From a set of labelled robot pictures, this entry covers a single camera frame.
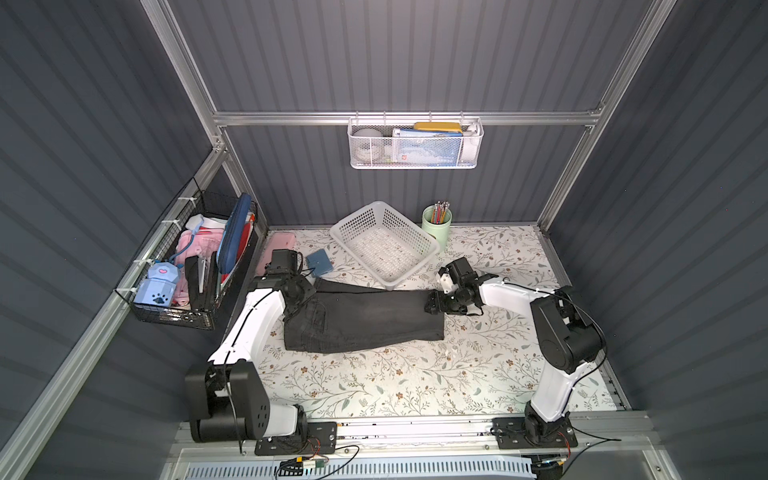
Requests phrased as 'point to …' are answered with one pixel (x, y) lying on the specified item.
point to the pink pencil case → (275, 241)
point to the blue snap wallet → (320, 262)
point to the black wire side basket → (197, 208)
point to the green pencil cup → (440, 231)
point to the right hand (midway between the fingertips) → (440, 305)
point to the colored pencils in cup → (439, 212)
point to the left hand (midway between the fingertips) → (306, 293)
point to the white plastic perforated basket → (380, 246)
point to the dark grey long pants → (343, 315)
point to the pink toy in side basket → (191, 243)
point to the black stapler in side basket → (196, 277)
